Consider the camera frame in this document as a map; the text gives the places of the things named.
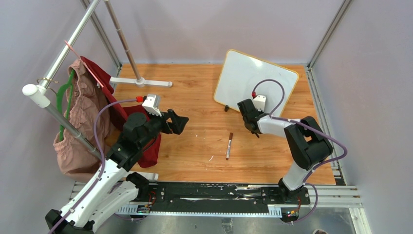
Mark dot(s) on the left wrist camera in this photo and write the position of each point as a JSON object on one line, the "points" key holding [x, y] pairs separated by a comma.
{"points": [[151, 104]]}

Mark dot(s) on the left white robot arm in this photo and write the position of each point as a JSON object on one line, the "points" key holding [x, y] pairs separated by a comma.
{"points": [[112, 186]]}

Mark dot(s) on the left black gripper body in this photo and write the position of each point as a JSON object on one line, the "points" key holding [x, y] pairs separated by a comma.
{"points": [[156, 125]]}

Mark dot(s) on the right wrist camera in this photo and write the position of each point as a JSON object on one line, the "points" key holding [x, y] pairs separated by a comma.
{"points": [[259, 102]]}

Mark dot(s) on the pink garment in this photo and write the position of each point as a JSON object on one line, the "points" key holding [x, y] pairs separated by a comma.
{"points": [[74, 159]]}

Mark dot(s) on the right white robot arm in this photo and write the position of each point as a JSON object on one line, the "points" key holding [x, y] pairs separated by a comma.
{"points": [[308, 144]]}

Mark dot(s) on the yellow-framed whiteboard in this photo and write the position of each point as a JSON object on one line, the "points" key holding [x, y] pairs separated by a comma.
{"points": [[243, 74]]}

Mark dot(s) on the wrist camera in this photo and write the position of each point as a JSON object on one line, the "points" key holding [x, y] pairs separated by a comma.
{"points": [[151, 104], [259, 102]]}

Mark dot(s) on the red garment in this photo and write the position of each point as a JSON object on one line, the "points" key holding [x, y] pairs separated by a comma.
{"points": [[122, 117]]}

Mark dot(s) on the pink hanger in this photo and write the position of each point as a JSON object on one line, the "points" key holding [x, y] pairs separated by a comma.
{"points": [[99, 83]]}

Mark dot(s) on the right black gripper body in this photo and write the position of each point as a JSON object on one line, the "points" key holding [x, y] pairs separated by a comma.
{"points": [[246, 126]]}

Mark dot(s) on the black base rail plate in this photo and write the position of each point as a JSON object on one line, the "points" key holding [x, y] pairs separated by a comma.
{"points": [[216, 200]]}

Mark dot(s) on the brown whiteboard marker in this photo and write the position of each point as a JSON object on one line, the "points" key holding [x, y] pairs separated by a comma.
{"points": [[229, 146]]}

